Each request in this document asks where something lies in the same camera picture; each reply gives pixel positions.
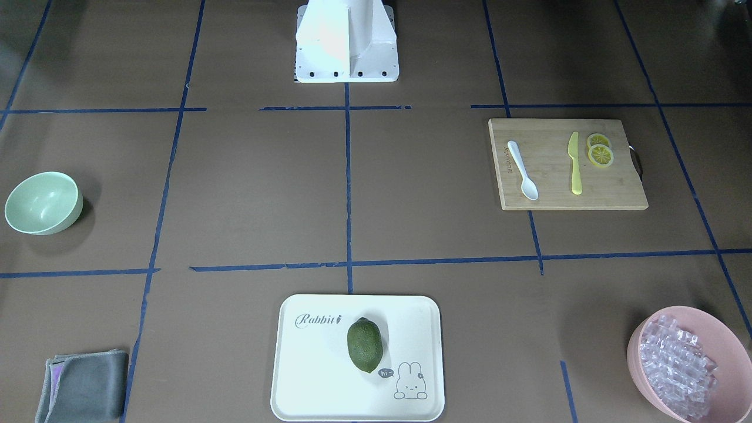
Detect white plastic spoon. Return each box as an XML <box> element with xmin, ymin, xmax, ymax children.
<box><xmin>507</xmin><ymin>140</ymin><xmax>539</xmax><ymax>201</ymax></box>

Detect light green bowl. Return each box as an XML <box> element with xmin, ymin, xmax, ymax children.
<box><xmin>4</xmin><ymin>172</ymin><xmax>83</xmax><ymax>235</ymax></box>

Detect pink bowl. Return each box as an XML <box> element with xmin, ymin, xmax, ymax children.
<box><xmin>626</xmin><ymin>306</ymin><xmax>751</xmax><ymax>422</ymax></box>

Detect green avocado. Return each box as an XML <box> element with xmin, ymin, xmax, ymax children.
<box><xmin>347</xmin><ymin>317</ymin><xmax>384</xmax><ymax>373</ymax></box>

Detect white rabbit tray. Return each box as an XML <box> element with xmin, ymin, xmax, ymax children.
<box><xmin>270</xmin><ymin>294</ymin><xmax>445</xmax><ymax>422</ymax></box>

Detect bamboo cutting board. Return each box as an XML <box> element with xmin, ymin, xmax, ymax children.
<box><xmin>488</xmin><ymin>118</ymin><xmax>648</xmax><ymax>210</ymax></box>

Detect yellow plastic knife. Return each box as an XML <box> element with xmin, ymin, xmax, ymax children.
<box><xmin>568</xmin><ymin>131</ymin><xmax>583</xmax><ymax>196</ymax></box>

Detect lemon slice back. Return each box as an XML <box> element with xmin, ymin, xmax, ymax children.
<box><xmin>586</xmin><ymin>132</ymin><xmax>612</xmax><ymax>148</ymax></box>

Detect lemon slice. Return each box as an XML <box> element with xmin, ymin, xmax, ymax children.
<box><xmin>587</xmin><ymin>144</ymin><xmax>615</xmax><ymax>168</ymax></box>
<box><xmin>586</xmin><ymin>132</ymin><xmax>612</xmax><ymax>148</ymax></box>

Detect lemon slice front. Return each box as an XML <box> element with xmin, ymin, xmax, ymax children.
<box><xmin>587</xmin><ymin>144</ymin><xmax>615</xmax><ymax>168</ymax></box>

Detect grey folded cloth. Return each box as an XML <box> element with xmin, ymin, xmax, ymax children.
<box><xmin>35</xmin><ymin>349</ymin><xmax>129</xmax><ymax>422</ymax></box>

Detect clear ice cubes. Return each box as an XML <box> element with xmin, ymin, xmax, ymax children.
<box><xmin>639</xmin><ymin>315</ymin><xmax>717</xmax><ymax>421</ymax></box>

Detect white camera post base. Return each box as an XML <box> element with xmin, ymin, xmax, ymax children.
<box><xmin>294</xmin><ymin>1</ymin><xmax>400</xmax><ymax>83</ymax></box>

